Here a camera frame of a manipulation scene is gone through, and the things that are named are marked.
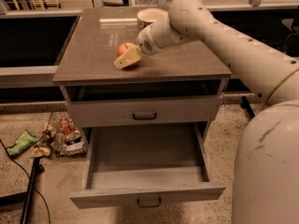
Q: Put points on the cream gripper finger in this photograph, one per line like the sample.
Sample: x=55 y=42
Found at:
x=123 y=62

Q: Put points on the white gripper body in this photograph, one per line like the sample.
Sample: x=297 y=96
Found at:
x=145 y=42

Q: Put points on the red apple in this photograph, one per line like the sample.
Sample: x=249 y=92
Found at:
x=123 y=48

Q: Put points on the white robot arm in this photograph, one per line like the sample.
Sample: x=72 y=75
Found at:
x=266 y=184

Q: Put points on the grey drawer cabinet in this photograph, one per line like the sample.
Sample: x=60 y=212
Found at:
x=86 y=72

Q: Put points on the closed grey upper drawer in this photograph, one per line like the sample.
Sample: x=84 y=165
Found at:
x=143 y=111

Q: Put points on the open grey lower drawer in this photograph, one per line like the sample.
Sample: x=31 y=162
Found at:
x=146 y=166

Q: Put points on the white bowl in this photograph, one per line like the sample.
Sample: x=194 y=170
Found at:
x=148 y=16

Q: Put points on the black stand leg right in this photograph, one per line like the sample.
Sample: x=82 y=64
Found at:
x=246 y=105

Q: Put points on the black stand leg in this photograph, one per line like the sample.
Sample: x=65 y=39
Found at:
x=26 y=198
x=246 y=105

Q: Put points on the green chip bag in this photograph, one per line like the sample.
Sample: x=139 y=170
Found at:
x=24 y=141

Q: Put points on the yellow snack bag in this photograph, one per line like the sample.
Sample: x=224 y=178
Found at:
x=39 y=152

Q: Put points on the black stand leg left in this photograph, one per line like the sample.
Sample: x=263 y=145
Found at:
x=26 y=198

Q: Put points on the wire basket with snacks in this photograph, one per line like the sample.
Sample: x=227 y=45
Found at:
x=67 y=139

